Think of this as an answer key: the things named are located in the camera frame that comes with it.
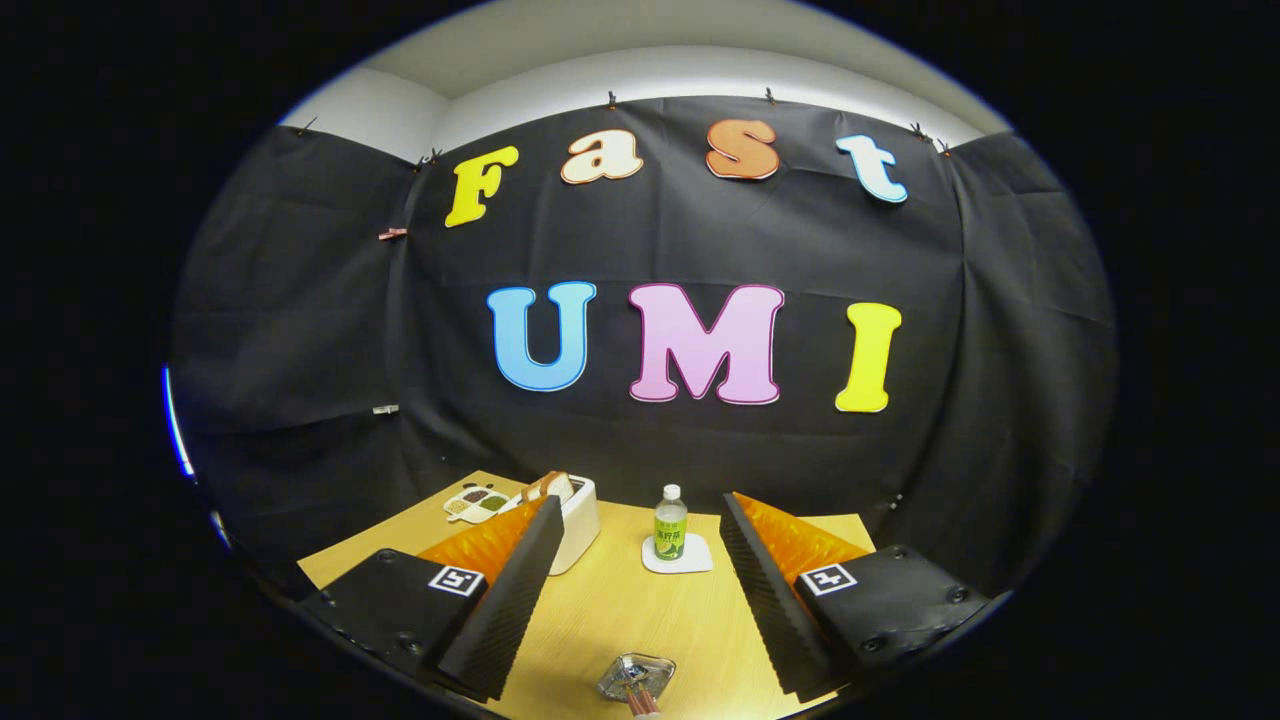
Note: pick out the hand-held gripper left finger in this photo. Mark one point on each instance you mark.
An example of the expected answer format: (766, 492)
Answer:
(505, 610)

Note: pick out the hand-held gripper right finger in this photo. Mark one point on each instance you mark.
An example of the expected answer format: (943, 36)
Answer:
(770, 620)

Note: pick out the white square coaster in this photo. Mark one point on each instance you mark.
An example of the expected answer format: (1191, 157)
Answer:
(698, 560)

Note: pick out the white toaster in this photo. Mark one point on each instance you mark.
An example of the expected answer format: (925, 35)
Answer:
(582, 530)

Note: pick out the white divided snack dish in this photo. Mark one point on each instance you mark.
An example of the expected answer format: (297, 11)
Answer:
(475, 503)

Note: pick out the bread slice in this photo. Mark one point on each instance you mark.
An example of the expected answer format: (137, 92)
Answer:
(560, 485)
(535, 490)

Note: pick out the metal perforated basket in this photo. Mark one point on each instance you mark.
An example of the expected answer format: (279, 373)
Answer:
(655, 668)

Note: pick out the green label drink bottle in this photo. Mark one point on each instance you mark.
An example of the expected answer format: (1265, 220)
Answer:
(670, 535)

